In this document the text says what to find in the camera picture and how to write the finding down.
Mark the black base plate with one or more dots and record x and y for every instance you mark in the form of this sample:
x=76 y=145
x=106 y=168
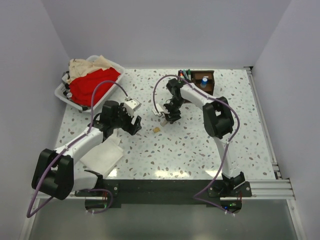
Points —
x=167 y=192

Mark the aluminium right side rail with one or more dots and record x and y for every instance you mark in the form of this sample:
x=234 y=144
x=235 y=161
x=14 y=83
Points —
x=274 y=162

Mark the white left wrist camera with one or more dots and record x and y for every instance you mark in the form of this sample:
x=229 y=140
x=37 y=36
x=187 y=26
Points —
x=131 y=106

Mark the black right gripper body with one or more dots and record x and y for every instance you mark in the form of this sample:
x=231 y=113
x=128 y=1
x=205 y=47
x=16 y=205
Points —
x=173 y=108

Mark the grey blue cylinder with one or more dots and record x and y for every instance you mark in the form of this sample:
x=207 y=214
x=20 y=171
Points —
x=204 y=82

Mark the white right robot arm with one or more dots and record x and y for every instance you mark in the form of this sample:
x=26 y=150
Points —
x=220 y=122

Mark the green capped white marker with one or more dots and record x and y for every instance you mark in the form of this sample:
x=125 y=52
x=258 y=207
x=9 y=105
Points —
x=189 y=73

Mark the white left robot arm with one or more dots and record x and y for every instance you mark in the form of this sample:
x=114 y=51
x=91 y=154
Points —
x=55 y=173

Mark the brown wooden desk organizer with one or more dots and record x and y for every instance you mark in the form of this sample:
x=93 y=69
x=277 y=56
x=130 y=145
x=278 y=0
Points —
x=196 y=77

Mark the small tan sharpener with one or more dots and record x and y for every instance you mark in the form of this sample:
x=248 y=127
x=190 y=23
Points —
x=156 y=130

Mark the white folded cloth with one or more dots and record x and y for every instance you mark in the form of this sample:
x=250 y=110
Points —
x=103 y=157

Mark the beige eraser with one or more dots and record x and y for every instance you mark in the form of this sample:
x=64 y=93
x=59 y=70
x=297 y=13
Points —
x=163 y=123

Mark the beige cloth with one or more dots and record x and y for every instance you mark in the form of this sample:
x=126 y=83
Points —
x=81 y=67

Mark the aluminium front rail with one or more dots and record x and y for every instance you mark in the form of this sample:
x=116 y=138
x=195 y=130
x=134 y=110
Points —
x=273 y=189

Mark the red cloth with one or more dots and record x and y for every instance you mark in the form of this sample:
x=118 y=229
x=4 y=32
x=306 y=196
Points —
x=83 y=87

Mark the aluminium rail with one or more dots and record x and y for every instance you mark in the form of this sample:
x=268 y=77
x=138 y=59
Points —
x=273 y=189
x=274 y=162

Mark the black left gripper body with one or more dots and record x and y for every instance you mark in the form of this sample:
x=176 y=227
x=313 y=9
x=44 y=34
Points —
x=123 y=120

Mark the white plastic basket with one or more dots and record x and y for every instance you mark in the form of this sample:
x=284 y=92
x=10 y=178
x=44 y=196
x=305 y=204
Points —
x=61 y=92

